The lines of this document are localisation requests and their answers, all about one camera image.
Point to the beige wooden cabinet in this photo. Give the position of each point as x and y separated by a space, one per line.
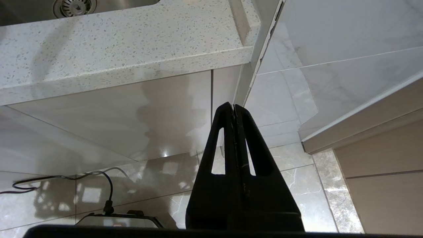
383 172

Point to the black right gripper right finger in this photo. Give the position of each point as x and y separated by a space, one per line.
274 205

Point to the stainless steel sink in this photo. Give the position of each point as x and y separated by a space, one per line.
125 5

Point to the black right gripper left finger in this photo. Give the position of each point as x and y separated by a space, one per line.
205 205

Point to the round metal sink drain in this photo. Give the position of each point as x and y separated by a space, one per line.
74 7

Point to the white cabinet door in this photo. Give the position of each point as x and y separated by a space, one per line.
109 119

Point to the grey black robot base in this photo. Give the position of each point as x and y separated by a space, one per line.
125 222

